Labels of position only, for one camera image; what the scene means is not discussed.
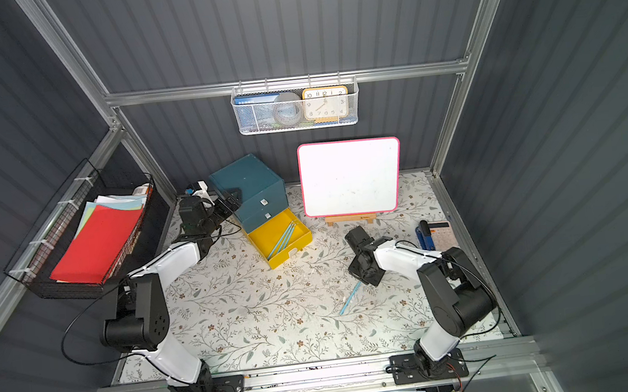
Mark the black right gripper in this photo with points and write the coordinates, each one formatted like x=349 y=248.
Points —
x=361 y=265

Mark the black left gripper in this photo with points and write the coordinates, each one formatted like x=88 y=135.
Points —
x=220 y=206

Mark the yellow drawer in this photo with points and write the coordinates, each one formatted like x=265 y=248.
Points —
x=280 y=237

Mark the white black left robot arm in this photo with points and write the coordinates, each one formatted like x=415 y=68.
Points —
x=137 y=319

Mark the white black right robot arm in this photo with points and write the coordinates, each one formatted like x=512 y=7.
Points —
x=457 y=295

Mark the teal drawer cabinet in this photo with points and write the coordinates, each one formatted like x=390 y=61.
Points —
x=256 y=181

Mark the wooden whiteboard stand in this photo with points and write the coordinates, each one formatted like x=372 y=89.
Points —
x=370 y=218

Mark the pastel paper stack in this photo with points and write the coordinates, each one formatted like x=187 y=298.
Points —
x=125 y=202

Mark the blue stapler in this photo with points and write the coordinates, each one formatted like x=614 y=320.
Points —
x=424 y=235

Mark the pink calculator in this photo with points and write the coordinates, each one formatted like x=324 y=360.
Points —
x=442 y=236

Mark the pink framed whiteboard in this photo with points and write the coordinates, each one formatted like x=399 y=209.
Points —
x=349 y=177

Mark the red paper sheet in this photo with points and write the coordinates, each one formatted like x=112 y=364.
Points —
x=91 y=255

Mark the floral patterned table mat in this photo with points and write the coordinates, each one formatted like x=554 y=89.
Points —
x=236 y=313

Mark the blue box in basket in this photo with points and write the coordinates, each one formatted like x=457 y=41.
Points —
x=253 y=109

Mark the grey tape roll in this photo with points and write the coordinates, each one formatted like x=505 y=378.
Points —
x=288 y=110

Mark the yellow alarm clock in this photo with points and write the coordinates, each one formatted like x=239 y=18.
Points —
x=326 y=104

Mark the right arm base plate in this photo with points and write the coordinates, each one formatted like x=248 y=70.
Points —
x=409 y=369

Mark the black wire wall basket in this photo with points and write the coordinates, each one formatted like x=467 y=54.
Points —
x=41 y=252

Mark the white mesh wall basket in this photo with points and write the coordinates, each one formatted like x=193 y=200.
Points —
x=270 y=126

